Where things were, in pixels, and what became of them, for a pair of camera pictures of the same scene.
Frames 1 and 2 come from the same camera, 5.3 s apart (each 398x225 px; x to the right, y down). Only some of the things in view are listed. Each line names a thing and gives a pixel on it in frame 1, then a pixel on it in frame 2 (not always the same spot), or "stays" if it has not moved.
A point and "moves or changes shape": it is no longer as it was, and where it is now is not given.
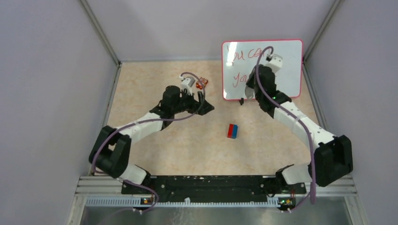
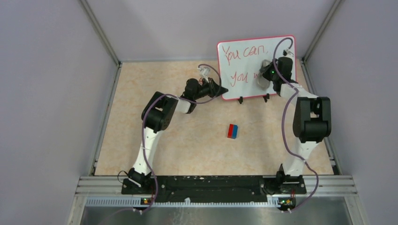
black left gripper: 194,105 → 211,86
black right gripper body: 250,82 → 274,74
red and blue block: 233,131 stays
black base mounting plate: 213,189 stays
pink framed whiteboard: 240,57 moves or changes shape
